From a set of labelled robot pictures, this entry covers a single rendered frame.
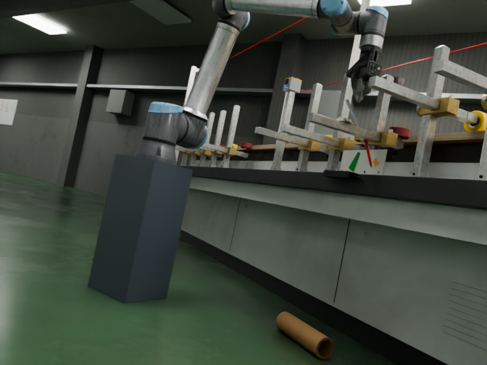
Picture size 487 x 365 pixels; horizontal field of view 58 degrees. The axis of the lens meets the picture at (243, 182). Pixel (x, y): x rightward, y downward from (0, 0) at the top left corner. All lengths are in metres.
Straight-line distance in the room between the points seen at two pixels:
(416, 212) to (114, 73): 9.64
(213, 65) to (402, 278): 1.25
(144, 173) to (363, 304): 1.09
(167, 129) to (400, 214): 1.03
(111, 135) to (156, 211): 8.37
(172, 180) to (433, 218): 1.06
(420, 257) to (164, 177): 1.08
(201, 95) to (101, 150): 8.36
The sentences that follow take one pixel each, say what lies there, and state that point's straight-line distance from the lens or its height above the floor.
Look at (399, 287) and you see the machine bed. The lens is 1.89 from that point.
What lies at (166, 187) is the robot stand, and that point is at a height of 0.50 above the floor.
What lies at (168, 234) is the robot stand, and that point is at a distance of 1.99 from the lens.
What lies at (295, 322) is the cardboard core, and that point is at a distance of 1.85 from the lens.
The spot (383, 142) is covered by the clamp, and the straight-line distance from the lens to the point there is 1.74.
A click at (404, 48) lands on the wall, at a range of 7.12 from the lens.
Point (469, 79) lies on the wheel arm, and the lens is 1.32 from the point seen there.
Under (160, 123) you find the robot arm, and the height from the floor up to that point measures 0.77.
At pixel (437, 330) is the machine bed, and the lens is 1.77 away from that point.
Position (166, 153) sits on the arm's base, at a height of 0.64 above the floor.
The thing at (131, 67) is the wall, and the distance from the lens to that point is 10.37.
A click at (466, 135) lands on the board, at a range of 1.73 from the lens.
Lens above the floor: 0.51
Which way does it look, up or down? 2 degrees up
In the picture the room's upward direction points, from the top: 11 degrees clockwise
